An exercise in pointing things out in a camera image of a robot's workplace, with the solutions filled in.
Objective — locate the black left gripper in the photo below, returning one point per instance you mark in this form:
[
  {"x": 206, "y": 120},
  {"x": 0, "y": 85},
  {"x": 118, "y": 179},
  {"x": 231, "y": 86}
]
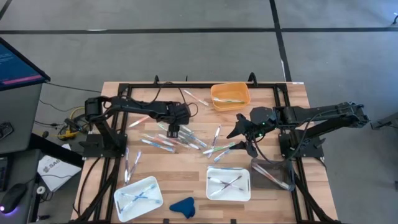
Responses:
[{"x": 178, "y": 112}]

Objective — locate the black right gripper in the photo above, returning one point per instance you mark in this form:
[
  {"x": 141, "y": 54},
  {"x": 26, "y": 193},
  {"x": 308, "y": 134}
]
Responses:
[{"x": 261, "y": 116}]

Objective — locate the green packaged toothbrush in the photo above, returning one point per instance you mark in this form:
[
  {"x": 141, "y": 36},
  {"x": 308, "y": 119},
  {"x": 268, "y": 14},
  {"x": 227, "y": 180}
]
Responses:
[
  {"x": 224, "y": 147},
  {"x": 230, "y": 100}
]

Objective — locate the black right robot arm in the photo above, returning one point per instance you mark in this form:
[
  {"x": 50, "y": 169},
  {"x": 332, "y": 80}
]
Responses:
[{"x": 323, "y": 112}]

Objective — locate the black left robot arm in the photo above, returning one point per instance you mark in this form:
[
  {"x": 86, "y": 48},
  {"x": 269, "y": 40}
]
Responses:
[{"x": 136, "y": 105}]

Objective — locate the teal packaged toothbrush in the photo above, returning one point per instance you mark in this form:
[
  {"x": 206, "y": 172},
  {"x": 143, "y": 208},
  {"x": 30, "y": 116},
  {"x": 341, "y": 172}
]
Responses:
[{"x": 161, "y": 126}]

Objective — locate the dark transparent plastic bin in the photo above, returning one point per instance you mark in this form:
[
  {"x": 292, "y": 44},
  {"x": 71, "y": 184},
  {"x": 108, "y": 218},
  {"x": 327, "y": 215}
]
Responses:
[{"x": 281, "y": 168}]

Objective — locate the orange plastic bin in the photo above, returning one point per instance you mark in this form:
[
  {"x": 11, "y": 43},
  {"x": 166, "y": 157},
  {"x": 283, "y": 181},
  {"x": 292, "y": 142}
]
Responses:
[{"x": 230, "y": 91}]

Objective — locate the white plastic bin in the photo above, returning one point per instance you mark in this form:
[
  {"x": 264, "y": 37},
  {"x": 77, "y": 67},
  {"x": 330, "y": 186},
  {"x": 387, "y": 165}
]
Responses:
[
  {"x": 149, "y": 214},
  {"x": 228, "y": 196}
]

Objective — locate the white table label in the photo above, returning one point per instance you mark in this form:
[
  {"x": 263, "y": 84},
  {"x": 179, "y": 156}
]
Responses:
[{"x": 297, "y": 83}]

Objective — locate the blue cloth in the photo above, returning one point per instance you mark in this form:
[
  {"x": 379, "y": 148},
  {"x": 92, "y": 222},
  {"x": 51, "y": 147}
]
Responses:
[{"x": 183, "y": 207}]

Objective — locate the white printed paper bag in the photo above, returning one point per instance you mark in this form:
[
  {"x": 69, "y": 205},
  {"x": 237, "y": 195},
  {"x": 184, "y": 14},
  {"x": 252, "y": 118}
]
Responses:
[{"x": 57, "y": 172}]

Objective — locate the white tape roll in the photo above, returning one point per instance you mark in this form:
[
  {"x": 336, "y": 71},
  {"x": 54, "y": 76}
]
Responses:
[{"x": 40, "y": 187}]

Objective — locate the grey desk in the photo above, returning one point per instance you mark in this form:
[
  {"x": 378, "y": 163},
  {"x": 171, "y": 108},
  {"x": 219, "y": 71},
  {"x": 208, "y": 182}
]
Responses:
[{"x": 18, "y": 118}]

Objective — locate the computer monitor with blue screen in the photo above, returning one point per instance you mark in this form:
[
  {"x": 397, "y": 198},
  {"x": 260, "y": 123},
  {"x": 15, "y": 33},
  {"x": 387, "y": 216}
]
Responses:
[{"x": 15, "y": 68}]

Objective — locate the black desk device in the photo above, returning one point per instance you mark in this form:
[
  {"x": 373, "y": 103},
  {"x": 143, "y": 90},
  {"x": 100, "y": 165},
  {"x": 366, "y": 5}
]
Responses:
[{"x": 5, "y": 130}]

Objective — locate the black keyboard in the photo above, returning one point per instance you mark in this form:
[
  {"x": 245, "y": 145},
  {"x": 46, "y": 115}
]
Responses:
[{"x": 4, "y": 174}]

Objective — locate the black computer mouse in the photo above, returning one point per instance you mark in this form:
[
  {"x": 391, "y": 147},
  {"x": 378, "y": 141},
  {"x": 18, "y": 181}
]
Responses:
[{"x": 12, "y": 197}]

